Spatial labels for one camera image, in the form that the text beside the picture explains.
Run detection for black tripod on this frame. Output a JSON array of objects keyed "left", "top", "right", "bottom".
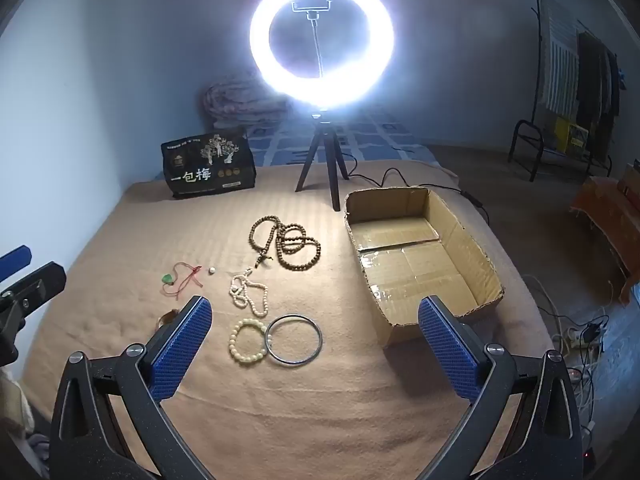
[{"left": 295, "top": 110, "right": 351, "bottom": 212}]

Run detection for dark hanging clothes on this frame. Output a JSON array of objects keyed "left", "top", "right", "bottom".
[{"left": 575, "top": 30, "right": 621, "bottom": 156}]

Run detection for cardboard box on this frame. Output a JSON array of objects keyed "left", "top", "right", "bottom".
[{"left": 344, "top": 187, "right": 505, "bottom": 348}]

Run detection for folded patterned quilt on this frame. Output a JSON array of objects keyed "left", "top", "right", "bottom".
[{"left": 202, "top": 72, "right": 291, "bottom": 128}]

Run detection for tangle of floor cables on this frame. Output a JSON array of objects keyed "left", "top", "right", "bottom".
[{"left": 522, "top": 275, "right": 613, "bottom": 431}]

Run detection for orange cloth covered furniture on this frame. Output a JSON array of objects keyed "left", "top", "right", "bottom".
[{"left": 570, "top": 175, "right": 640, "bottom": 306}]

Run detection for white bead necklace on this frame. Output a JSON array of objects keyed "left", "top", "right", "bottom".
[{"left": 228, "top": 269, "right": 269, "bottom": 318}]

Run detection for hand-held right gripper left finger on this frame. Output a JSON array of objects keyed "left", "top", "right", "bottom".
[{"left": 50, "top": 295, "right": 213, "bottom": 480}]

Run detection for black clothes rack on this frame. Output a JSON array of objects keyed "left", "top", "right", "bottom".
[{"left": 507, "top": 0, "right": 621, "bottom": 183}]

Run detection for metal phone holder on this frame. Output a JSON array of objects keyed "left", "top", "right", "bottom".
[{"left": 291, "top": 0, "right": 335, "bottom": 81}]

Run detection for metal bangle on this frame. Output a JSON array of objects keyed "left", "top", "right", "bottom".
[{"left": 264, "top": 314, "right": 322, "bottom": 366}]

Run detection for black printed box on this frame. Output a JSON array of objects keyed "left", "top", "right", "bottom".
[{"left": 161, "top": 132, "right": 257, "bottom": 200}]

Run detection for yellow box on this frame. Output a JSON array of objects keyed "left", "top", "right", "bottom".
[{"left": 555, "top": 117, "right": 590, "bottom": 153}]

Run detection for cream bead bracelet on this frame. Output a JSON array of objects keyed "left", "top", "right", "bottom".
[{"left": 228, "top": 318, "right": 271, "bottom": 363}]

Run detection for brown wooden bead necklace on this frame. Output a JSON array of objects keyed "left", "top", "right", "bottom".
[{"left": 249, "top": 216, "right": 322, "bottom": 271}]

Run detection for red string green pendant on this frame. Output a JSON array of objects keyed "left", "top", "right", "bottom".
[{"left": 159, "top": 264, "right": 203, "bottom": 295}]

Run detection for brown cardboard carton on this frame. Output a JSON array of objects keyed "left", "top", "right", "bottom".
[{"left": 617, "top": 160, "right": 640, "bottom": 196}]

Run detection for white ring light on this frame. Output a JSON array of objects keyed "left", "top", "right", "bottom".
[{"left": 249, "top": 0, "right": 396, "bottom": 111}]

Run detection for blue patterned bed sheet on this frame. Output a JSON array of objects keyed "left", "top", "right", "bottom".
[{"left": 245, "top": 105, "right": 431, "bottom": 168}]

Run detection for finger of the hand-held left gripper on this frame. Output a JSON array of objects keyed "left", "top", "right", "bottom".
[
  {"left": 0, "top": 245, "right": 32, "bottom": 282},
  {"left": 0, "top": 261, "right": 67, "bottom": 366}
]

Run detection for pale striped hanging cloth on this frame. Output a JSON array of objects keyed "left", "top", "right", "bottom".
[{"left": 540, "top": 0, "right": 581, "bottom": 116}]

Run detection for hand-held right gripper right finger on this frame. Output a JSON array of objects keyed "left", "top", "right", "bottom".
[{"left": 417, "top": 296, "right": 586, "bottom": 480}]

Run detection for black ring light cable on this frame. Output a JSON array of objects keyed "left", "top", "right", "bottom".
[{"left": 347, "top": 157, "right": 493, "bottom": 223}]

